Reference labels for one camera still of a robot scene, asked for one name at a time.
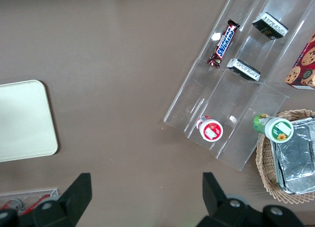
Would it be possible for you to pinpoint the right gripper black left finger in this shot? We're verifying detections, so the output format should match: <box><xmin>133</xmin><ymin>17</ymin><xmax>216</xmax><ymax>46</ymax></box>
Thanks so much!
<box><xmin>31</xmin><ymin>173</ymin><xmax>93</xmax><ymax>227</ymax></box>

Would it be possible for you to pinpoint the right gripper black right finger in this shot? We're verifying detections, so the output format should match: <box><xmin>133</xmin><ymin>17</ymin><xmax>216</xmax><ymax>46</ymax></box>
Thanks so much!
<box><xmin>196</xmin><ymin>172</ymin><xmax>263</xmax><ymax>227</ymax></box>

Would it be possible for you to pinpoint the light tan wicker basket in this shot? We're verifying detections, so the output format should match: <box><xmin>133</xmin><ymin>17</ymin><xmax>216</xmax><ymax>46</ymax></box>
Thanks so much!
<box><xmin>255</xmin><ymin>110</ymin><xmax>315</xmax><ymax>205</ymax></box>

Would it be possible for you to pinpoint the white rectangular tray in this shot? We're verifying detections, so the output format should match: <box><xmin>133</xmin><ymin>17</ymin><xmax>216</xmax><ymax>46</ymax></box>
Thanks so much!
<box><xmin>0</xmin><ymin>79</ymin><xmax>59</xmax><ymax>163</ymax></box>

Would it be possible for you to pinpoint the clear acrylic bottle rack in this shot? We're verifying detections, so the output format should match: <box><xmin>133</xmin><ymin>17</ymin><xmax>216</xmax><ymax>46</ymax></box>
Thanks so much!
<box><xmin>0</xmin><ymin>187</ymin><xmax>60</xmax><ymax>217</ymax></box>

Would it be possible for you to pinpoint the red Coca-Cola bottle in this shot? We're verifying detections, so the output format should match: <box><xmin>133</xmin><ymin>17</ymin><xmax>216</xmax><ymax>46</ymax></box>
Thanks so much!
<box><xmin>0</xmin><ymin>198</ymin><xmax>23</xmax><ymax>211</ymax></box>

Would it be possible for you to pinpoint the red white-lidded cup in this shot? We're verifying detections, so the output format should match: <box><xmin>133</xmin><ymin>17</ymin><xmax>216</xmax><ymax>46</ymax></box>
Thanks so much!
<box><xmin>196</xmin><ymin>115</ymin><xmax>224</xmax><ymax>142</ymax></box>

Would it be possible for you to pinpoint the aluminium foil container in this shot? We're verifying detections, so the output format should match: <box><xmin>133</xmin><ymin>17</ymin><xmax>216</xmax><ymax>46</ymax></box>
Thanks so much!
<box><xmin>270</xmin><ymin>117</ymin><xmax>315</xmax><ymax>195</ymax></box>

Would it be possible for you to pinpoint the green white-lidded bottle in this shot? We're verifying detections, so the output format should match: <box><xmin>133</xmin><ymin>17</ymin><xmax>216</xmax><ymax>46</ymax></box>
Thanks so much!
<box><xmin>252</xmin><ymin>113</ymin><xmax>294</xmax><ymax>142</ymax></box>

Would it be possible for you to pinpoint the clear acrylic stepped display stand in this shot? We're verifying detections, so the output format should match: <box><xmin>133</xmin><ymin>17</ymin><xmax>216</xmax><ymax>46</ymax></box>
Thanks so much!
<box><xmin>163</xmin><ymin>0</ymin><xmax>315</xmax><ymax>172</ymax></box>

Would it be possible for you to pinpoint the small black snack box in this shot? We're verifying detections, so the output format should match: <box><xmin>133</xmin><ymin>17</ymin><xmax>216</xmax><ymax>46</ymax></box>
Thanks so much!
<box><xmin>226</xmin><ymin>58</ymin><xmax>261</xmax><ymax>82</ymax></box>

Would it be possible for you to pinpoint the Snickers chocolate bar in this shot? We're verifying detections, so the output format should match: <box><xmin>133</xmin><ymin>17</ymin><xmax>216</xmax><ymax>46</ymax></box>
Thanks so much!
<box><xmin>206</xmin><ymin>19</ymin><xmax>241</xmax><ymax>69</ymax></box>

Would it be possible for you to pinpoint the red cookie box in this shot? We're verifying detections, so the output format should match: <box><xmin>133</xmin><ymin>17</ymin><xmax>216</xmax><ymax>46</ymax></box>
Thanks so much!
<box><xmin>284</xmin><ymin>32</ymin><xmax>315</xmax><ymax>91</ymax></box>

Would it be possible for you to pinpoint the large black snack box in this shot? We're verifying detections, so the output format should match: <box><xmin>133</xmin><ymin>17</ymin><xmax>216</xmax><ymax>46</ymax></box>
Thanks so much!
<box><xmin>251</xmin><ymin>12</ymin><xmax>289</xmax><ymax>40</ymax></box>

